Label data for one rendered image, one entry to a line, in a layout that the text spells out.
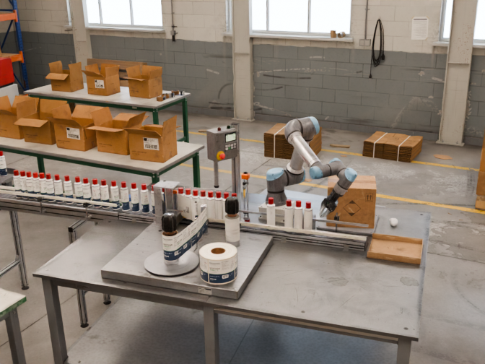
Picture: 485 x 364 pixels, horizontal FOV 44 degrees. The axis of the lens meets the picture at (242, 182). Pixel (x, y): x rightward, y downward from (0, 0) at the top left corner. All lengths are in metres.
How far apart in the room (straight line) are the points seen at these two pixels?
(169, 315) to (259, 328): 0.63
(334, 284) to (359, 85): 5.94
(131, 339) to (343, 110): 5.93
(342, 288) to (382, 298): 0.22
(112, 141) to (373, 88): 4.44
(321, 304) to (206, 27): 7.25
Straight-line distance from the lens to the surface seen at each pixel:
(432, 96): 8.77
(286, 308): 3.10
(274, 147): 7.84
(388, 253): 3.67
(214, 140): 3.71
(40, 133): 6.25
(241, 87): 9.67
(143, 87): 7.90
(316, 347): 3.89
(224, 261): 3.15
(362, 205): 3.86
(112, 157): 5.64
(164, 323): 4.14
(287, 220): 3.72
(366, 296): 3.24
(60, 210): 4.40
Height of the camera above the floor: 2.49
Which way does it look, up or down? 21 degrees down
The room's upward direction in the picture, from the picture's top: 1 degrees counter-clockwise
